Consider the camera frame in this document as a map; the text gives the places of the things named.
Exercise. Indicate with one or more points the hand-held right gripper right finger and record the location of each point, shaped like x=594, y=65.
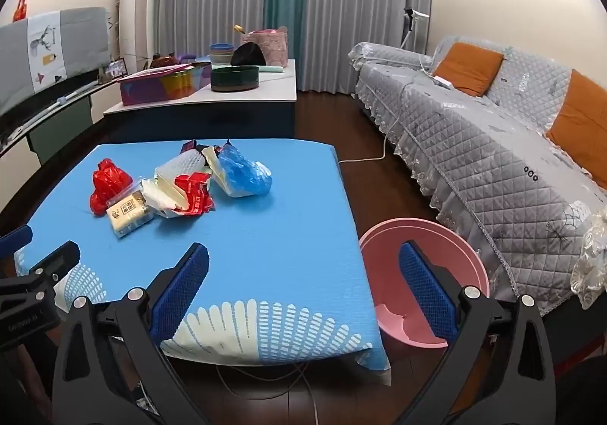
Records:
x=427, y=297

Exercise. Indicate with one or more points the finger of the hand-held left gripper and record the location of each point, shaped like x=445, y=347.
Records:
x=57, y=259
x=16, y=239

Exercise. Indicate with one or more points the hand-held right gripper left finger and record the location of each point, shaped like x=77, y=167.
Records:
x=182, y=292

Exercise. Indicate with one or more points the pink plastic basin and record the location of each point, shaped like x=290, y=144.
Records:
x=379, y=268

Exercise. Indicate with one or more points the beige labelled snack packet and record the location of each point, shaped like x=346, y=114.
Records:
x=125, y=214

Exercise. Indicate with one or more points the red plastic bag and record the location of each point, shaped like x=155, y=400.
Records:
x=111, y=185

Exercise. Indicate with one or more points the clear plastic wrapper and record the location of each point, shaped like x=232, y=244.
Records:
x=159, y=197

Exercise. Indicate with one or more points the red torn wrapper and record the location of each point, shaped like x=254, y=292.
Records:
x=192, y=193

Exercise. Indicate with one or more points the white foam fruit net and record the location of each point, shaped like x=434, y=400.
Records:
x=180, y=166

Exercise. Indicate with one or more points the blue plastic bag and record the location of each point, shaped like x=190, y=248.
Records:
x=246, y=176

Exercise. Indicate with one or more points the dark red packet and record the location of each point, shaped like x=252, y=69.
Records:
x=188, y=148

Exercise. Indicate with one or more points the blue printed tablecloth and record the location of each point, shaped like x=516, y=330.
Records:
x=261, y=240

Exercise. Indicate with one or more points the dark television cabinet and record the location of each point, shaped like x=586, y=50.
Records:
x=61, y=126

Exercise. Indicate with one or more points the white stick with blue ball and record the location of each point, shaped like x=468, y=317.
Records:
x=60, y=99

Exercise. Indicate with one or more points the grey quilted sofa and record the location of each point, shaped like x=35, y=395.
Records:
x=474, y=145

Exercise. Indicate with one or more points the white top coffee table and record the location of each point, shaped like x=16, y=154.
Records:
x=213, y=126

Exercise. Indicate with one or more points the colourful tin box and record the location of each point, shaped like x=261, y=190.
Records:
x=161, y=88

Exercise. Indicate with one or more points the television with grey cover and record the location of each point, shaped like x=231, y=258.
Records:
x=71, y=41

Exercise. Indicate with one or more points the white power strip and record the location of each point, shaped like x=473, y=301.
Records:
x=441, y=82

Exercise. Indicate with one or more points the dark green round tin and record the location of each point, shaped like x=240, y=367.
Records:
x=234, y=79

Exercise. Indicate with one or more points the brown teapot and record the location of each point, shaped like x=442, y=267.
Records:
x=163, y=60

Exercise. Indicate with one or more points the orange cushion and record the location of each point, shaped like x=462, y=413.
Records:
x=467, y=69
x=581, y=121

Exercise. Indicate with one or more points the purple plastic container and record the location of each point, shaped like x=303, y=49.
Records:
x=188, y=58

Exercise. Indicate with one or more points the stack of coloured bowls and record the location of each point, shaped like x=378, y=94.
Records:
x=222, y=53

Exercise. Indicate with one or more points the black hat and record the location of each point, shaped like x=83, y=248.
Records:
x=246, y=55

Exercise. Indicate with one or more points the pink basket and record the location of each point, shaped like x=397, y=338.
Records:
x=275, y=48

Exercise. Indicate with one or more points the white standing air conditioner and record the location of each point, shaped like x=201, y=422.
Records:
x=137, y=3

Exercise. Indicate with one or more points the white standing lamp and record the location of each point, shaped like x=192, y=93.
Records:
x=408, y=29

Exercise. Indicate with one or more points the yellow artificial flower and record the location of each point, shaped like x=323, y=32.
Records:
x=238, y=29

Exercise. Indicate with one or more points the small photo frame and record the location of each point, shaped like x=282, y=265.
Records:
x=116, y=69

